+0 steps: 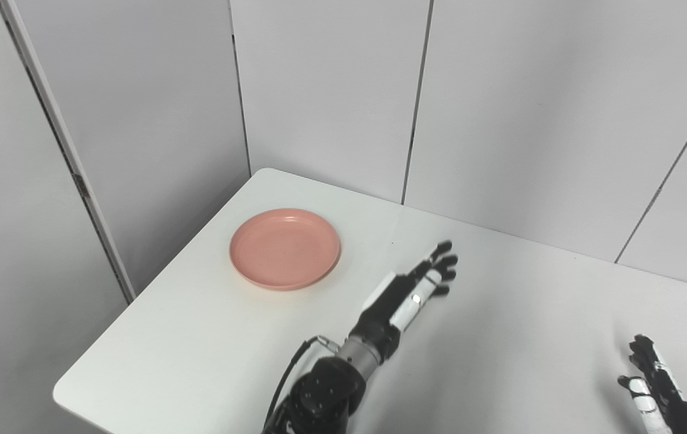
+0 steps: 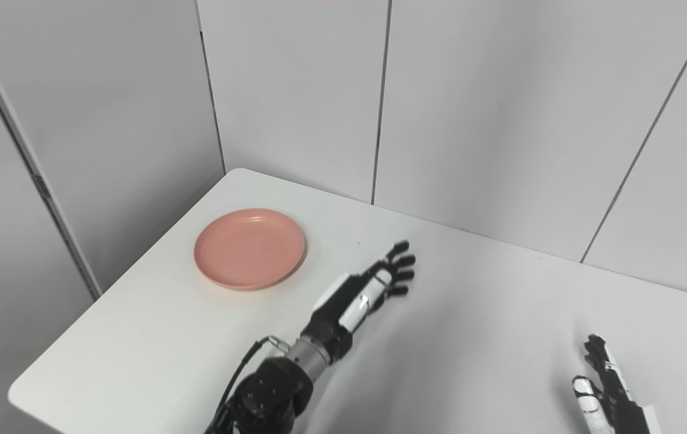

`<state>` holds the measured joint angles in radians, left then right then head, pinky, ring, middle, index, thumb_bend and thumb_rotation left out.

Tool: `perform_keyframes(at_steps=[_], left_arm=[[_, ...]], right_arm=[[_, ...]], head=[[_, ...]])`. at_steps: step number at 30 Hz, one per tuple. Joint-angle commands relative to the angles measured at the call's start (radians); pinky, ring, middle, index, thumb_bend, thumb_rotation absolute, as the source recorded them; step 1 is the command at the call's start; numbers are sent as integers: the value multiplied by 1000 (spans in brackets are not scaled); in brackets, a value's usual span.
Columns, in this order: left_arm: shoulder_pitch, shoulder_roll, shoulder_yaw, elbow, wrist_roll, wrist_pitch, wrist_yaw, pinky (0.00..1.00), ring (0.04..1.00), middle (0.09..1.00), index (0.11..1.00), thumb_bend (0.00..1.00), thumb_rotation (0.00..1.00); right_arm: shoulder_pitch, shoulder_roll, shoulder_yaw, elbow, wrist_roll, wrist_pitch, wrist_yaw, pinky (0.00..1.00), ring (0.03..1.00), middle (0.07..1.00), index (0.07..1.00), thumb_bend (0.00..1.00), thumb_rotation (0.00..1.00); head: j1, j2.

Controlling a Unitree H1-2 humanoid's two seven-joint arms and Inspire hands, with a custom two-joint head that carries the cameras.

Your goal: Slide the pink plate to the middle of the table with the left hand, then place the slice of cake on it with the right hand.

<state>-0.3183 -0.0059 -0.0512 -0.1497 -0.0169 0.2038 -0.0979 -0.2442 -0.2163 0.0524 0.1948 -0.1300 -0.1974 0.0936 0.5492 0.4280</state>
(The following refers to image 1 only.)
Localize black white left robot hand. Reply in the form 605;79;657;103
350;240;459;362

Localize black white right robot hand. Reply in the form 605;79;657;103
616;335;687;434

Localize pink round plate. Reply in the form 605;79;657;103
229;208;342;292

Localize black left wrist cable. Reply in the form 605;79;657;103
262;335;339;434

